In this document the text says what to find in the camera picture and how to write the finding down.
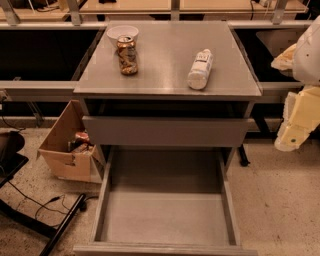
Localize open grey middle drawer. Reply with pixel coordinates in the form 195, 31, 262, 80
74, 147, 258, 256

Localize black metal stand leg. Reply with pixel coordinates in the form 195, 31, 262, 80
0, 194, 86, 256

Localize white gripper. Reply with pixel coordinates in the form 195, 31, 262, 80
271, 16, 320, 152

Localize clear plastic water bottle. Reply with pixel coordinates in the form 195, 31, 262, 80
187, 49, 213, 90

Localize cardboard box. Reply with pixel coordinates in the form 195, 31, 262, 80
38, 100, 104, 183

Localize black floor cable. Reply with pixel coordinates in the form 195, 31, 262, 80
6, 179, 99, 221

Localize closed grey top drawer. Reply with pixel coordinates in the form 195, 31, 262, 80
82, 116, 249, 147

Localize crushed orange soda can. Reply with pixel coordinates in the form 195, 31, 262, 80
117, 35, 138, 75

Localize white bowl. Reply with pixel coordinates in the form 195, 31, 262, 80
107, 25, 139, 47

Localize black chair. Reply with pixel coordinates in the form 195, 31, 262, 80
0, 131, 29, 188

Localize grey chair seat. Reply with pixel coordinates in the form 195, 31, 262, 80
256, 29, 304, 57

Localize red can in box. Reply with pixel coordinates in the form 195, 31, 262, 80
74, 132, 90, 143

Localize grey drawer cabinet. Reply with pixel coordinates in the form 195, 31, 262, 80
74, 21, 262, 163

